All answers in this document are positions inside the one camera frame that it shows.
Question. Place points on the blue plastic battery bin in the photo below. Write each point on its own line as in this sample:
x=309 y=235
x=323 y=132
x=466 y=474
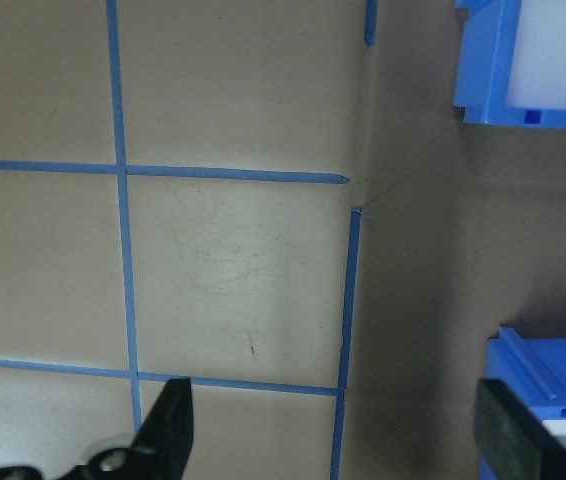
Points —
x=553 y=365

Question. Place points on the blue plastic button bin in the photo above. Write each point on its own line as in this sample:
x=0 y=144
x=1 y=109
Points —
x=485 y=75

